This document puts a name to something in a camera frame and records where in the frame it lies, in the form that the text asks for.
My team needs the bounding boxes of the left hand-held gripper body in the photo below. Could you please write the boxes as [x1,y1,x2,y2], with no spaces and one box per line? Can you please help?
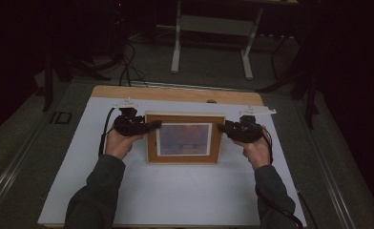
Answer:
[113,98,147,138]

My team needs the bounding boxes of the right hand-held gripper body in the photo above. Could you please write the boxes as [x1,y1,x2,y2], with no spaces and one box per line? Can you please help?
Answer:
[232,106,277,144]

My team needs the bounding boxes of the wooden picture frame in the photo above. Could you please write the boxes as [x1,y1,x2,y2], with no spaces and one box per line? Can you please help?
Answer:
[144,110,227,165]

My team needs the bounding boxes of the person's left hand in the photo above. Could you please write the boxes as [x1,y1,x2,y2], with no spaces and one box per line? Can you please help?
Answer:
[104,127,145,161]

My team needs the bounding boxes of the person's right hand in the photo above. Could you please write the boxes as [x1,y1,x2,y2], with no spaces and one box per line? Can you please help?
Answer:
[233,126,272,172]

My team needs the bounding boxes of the black floor socket plate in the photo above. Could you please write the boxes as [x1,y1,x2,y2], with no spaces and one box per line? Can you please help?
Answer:
[50,111,73,125]

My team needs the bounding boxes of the black metal stand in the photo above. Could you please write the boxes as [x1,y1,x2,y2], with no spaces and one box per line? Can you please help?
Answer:
[41,47,113,113]
[256,31,322,131]

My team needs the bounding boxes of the white table mat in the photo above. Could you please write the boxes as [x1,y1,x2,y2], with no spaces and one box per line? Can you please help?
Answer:
[36,96,307,227]

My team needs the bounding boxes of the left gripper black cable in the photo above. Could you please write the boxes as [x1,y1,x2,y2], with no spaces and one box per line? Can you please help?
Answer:
[97,107,117,158]

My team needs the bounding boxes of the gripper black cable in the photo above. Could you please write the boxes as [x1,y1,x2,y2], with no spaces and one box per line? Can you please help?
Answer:
[97,107,117,158]
[255,127,319,229]

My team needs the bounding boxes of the metal floor rail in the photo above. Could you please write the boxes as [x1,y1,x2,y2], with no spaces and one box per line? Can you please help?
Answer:
[129,80,256,94]
[0,120,48,220]
[294,99,360,229]

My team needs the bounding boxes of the black floor cables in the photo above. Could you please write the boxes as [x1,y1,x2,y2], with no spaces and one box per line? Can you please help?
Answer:
[117,39,150,89]

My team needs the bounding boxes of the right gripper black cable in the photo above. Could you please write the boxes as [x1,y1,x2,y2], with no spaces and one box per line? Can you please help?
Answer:
[255,127,319,229]

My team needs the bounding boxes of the white metal desk frame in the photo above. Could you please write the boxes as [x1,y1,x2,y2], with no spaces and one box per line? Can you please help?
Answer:
[170,0,265,80]

